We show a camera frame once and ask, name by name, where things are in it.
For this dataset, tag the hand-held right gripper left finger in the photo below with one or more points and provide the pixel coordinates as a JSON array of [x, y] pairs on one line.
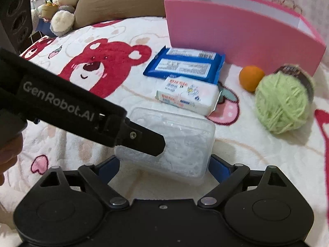
[[109, 166]]

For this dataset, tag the small dark plush toy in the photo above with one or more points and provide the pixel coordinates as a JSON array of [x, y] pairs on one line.
[[47, 7]]

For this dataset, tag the orange fruit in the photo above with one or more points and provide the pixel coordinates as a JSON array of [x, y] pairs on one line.
[[250, 78]]

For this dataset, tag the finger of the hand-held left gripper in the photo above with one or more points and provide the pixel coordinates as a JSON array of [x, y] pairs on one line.
[[146, 141]]

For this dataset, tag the clear plastic lidded box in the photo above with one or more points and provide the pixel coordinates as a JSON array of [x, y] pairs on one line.
[[185, 144]]

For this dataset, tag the bear printed blanket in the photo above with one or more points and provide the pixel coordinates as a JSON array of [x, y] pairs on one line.
[[77, 157]]

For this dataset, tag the person's left hand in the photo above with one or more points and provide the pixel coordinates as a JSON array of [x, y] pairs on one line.
[[9, 157]]

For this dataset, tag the green yarn ball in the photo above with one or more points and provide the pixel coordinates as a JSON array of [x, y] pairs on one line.
[[280, 103]]

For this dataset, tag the blue wet wipes packet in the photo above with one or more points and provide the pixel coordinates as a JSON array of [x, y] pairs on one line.
[[180, 67]]

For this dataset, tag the lavender item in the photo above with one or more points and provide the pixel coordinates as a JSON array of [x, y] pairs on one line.
[[185, 95]]

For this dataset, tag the grey plush rabbit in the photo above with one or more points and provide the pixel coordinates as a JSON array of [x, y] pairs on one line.
[[64, 18]]

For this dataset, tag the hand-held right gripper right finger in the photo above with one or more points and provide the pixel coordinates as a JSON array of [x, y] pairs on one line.
[[218, 167]]

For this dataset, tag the brown pillow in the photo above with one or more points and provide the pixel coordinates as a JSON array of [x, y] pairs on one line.
[[123, 0]]

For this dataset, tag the pink fabric storage box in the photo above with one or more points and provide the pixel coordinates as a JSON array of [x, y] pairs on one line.
[[218, 30]]

